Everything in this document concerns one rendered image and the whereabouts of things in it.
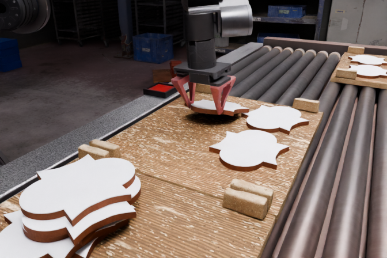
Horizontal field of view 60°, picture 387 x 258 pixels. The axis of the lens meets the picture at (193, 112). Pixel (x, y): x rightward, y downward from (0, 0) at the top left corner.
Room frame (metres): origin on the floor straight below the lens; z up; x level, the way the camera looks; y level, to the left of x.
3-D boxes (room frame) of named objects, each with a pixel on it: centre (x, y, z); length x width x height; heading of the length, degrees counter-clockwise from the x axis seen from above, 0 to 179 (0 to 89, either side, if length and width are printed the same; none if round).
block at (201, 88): (0.86, -0.03, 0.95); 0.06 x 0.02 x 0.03; 62
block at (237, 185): (0.39, -0.08, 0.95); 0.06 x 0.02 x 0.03; 62
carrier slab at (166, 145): (0.62, -0.05, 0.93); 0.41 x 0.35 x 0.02; 152
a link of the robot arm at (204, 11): (0.65, -0.02, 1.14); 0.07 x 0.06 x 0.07; 93
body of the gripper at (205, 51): (0.65, -0.02, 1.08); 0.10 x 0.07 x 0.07; 54
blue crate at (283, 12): (5.15, -1.39, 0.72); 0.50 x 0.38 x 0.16; 62
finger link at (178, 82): (0.67, 0.00, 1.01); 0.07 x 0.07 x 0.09; 54
